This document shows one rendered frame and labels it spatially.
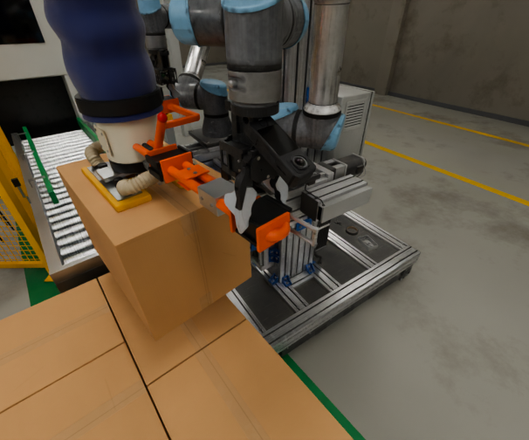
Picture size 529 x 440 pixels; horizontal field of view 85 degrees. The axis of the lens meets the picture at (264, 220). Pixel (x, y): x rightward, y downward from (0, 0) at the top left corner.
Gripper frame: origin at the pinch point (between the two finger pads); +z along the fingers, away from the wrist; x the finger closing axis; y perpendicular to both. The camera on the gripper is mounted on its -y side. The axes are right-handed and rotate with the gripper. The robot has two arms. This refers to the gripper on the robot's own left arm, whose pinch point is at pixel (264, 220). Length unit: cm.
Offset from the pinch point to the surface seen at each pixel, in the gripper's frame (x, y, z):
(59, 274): 35, 93, 61
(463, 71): -635, 154, 49
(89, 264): 23, 92, 62
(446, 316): -128, -26, 119
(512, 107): -621, 57, 93
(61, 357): 44, 55, 66
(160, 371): 21, 28, 66
